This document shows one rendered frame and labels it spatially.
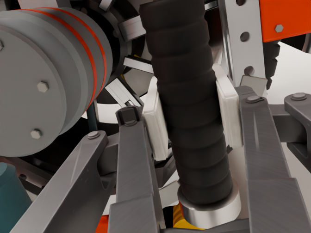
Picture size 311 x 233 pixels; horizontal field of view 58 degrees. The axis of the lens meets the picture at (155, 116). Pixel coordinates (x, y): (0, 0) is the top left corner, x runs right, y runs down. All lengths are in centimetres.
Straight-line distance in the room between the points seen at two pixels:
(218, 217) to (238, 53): 24
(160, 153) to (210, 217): 7
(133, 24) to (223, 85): 34
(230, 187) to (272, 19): 25
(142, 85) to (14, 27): 43
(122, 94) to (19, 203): 24
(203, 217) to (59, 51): 19
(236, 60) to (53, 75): 23
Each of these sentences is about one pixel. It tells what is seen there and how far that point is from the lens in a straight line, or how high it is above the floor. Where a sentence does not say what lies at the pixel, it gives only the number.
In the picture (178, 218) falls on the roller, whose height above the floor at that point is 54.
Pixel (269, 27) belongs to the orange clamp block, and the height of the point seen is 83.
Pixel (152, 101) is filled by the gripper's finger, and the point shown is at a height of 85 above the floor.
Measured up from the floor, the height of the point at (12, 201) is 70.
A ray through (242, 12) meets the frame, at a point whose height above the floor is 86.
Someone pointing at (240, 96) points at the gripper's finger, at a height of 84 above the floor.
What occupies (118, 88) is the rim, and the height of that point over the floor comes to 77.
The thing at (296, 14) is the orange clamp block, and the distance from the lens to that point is 40.
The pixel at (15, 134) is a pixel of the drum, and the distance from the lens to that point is 30.
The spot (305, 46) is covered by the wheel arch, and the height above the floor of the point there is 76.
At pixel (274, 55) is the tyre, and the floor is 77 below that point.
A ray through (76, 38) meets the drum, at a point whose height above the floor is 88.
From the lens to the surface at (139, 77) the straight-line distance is 66.
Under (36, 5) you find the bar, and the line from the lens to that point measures 42.
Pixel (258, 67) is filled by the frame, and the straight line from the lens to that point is 40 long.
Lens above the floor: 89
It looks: 22 degrees down
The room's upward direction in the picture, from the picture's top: 14 degrees counter-clockwise
